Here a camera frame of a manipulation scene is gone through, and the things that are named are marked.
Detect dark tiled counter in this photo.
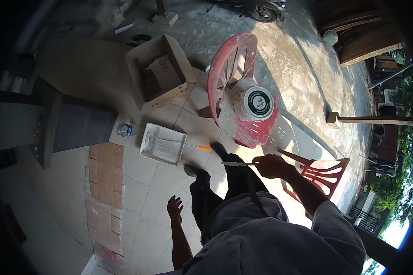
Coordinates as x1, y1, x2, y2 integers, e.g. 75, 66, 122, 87
29, 77, 119, 170

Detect clear plastic water bottle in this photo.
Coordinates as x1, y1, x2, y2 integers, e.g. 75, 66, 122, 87
116, 123, 138, 137

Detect parked motorcycle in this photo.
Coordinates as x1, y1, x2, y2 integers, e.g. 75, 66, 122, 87
206, 0, 288, 23

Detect clean red plastic chair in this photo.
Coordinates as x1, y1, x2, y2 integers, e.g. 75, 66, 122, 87
278, 149, 350, 203

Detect flattened cardboard sheets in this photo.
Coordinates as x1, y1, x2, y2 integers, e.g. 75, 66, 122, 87
84, 143, 126, 272

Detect person's right fingers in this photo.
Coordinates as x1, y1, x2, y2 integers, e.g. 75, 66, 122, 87
252, 155, 272, 176

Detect white paint bucket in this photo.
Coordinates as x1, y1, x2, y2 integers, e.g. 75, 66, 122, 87
234, 86, 275, 122

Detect orange-handled paint roller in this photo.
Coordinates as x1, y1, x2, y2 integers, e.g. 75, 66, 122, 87
185, 143, 213, 152

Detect person's right hand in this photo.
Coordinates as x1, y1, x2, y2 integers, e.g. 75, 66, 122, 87
252, 154, 295, 179

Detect person's legs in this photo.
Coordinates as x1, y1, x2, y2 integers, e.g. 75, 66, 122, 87
184, 141, 270, 241

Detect person's body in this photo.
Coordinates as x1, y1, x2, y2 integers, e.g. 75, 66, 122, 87
156, 191, 367, 275

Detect person's left hand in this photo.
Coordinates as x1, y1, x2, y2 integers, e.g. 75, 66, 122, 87
167, 195, 184, 223

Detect open cardboard box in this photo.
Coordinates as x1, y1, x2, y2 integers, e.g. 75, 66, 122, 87
125, 34, 197, 110

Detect white paint roller tray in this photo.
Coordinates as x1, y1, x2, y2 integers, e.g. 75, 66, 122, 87
139, 123, 187, 166

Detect paint-stained red plastic chair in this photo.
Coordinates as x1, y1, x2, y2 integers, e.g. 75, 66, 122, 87
198, 33, 280, 149

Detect wooden post with concrete base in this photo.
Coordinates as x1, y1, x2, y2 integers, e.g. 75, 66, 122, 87
152, 0, 179, 28

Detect stack of wooden planks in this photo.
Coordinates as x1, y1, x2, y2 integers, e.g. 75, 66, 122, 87
318, 7, 405, 67

